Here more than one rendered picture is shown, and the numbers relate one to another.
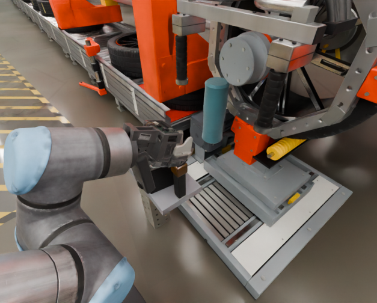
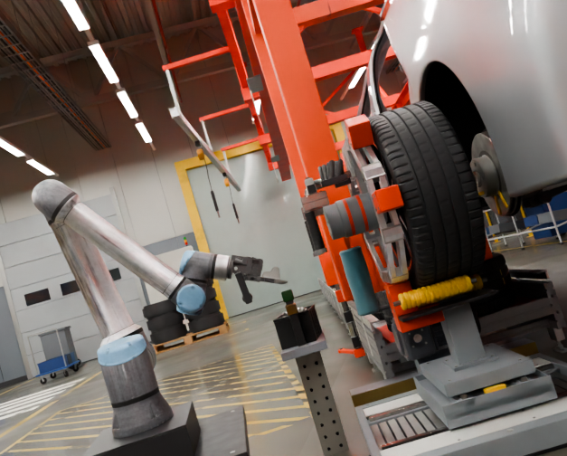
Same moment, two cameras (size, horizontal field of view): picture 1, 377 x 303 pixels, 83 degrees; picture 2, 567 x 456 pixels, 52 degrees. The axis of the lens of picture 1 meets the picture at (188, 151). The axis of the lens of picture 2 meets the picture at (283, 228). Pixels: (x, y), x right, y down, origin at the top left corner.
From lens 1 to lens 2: 1.79 m
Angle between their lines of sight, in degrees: 58
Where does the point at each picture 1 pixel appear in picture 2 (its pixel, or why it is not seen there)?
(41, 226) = not seen: hidden behind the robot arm
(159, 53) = (335, 248)
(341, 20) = (329, 178)
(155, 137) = (246, 261)
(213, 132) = (359, 299)
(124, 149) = (223, 260)
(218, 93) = (346, 256)
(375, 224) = not seen: outside the picture
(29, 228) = not seen: hidden behind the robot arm
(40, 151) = (190, 253)
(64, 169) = (195, 261)
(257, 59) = (330, 214)
